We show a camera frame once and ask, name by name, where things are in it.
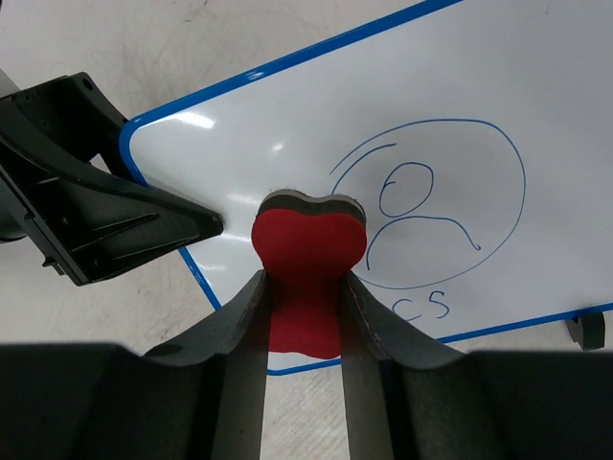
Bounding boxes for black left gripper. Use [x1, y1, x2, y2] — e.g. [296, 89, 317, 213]
[1, 72, 223, 286]

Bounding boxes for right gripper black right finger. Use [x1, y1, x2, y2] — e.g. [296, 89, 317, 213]
[338, 273, 462, 459]

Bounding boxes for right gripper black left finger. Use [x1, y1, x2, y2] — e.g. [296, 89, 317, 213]
[145, 270, 268, 459]

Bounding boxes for red heart-shaped eraser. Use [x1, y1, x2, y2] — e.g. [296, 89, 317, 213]
[251, 190, 367, 359]

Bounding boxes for blue-framed whiteboard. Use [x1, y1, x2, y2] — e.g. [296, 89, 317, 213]
[118, 0, 613, 377]

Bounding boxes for black whiteboard clip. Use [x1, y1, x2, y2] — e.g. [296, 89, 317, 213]
[565, 312, 605, 352]

